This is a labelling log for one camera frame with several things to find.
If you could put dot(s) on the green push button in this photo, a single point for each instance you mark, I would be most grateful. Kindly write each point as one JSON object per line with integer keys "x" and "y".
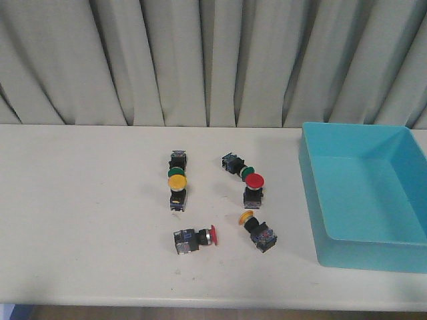
{"x": 177, "y": 163}
{"x": 236, "y": 166}

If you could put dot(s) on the right green push button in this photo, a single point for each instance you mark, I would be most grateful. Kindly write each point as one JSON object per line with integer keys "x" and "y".
{"x": 236, "y": 166}

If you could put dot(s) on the left green push button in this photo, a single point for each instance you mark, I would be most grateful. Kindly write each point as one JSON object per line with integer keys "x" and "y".
{"x": 177, "y": 163}

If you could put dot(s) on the red push button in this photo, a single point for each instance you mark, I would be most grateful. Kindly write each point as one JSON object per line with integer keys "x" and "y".
{"x": 254, "y": 191}
{"x": 189, "y": 240}

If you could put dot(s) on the grey pleated curtain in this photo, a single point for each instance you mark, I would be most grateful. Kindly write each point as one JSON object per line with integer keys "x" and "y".
{"x": 213, "y": 63}

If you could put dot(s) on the yellow push button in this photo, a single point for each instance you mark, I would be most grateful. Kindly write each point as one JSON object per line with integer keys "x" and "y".
{"x": 261, "y": 235}
{"x": 177, "y": 184}

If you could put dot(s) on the teal plastic box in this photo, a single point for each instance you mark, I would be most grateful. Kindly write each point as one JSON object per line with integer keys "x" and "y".
{"x": 365, "y": 189}

